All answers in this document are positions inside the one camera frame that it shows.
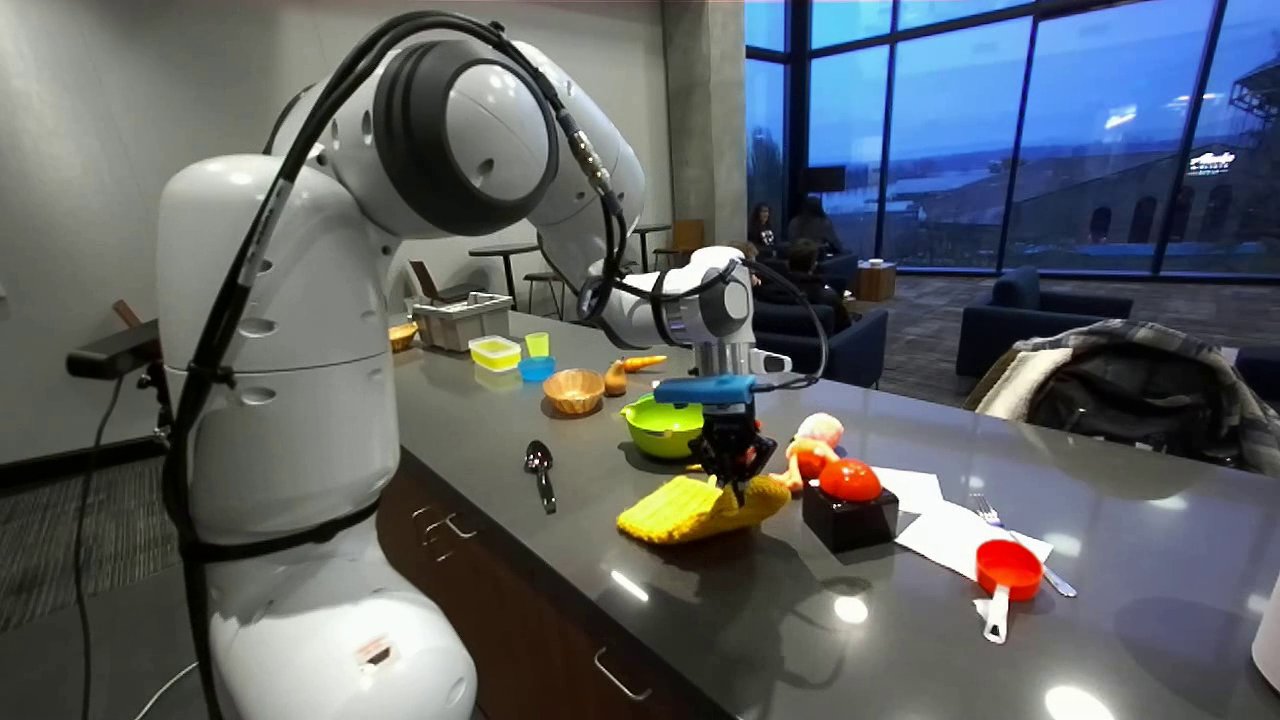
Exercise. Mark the seated person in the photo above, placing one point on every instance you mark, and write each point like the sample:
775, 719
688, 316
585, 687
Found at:
808, 240

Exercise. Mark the yellow green plastic container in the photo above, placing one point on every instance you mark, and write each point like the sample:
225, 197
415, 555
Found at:
493, 354

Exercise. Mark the black square box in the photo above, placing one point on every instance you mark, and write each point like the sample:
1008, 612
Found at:
854, 525

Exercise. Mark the dark jacket on chair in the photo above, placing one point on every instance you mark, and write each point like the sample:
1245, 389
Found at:
1132, 395

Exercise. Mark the yellow knitted cloth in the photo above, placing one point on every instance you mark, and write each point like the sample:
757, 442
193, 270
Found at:
681, 514

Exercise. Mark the black metal utensil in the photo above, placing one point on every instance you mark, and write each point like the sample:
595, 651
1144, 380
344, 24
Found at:
538, 463

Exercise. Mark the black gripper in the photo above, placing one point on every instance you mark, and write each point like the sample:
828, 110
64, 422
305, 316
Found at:
730, 439

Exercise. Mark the black camera tripod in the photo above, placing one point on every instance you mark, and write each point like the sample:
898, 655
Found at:
161, 401

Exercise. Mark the dark blue armchair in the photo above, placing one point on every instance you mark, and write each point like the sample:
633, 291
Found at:
1034, 333

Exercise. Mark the large glass window wall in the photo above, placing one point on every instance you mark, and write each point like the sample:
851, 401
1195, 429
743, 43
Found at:
1013, 135

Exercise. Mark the orange and white plush toy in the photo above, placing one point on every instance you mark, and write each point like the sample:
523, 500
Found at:
817, 433

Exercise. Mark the orange toy stick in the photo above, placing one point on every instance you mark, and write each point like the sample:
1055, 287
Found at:
643, 360

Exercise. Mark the black stereo camera bar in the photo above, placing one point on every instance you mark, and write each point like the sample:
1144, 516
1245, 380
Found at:
112, 351

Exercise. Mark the woven wicker basket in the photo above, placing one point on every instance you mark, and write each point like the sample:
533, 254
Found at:
575, 395

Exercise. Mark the white paper sheet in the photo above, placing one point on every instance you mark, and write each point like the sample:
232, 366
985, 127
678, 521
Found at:
955, 534

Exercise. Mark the red toy tomato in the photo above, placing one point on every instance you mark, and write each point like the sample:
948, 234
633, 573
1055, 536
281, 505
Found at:
851, 481

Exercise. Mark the dark wood counter cabinet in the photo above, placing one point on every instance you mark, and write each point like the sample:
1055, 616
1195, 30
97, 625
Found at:
533, 625

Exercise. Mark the green plastic cup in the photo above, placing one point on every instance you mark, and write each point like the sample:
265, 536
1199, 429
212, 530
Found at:
538, 347

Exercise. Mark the tan wooden scoop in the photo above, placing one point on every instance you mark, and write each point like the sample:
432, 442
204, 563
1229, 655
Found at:
614, 380

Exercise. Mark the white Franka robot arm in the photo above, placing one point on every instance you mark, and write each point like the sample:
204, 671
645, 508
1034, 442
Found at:
294, 333

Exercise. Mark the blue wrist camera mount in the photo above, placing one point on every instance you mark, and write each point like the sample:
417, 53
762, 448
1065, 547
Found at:
707, 389

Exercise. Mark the blue lounge sofa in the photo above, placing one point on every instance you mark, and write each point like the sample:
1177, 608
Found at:
840, 351

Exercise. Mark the blue plastic cup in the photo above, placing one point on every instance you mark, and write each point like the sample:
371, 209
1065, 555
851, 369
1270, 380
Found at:
538, 373

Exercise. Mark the metal rectangular container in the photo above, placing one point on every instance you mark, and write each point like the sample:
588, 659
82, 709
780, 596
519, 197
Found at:
460, 326

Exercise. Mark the brown box side table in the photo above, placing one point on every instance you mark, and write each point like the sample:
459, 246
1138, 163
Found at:
875, 280

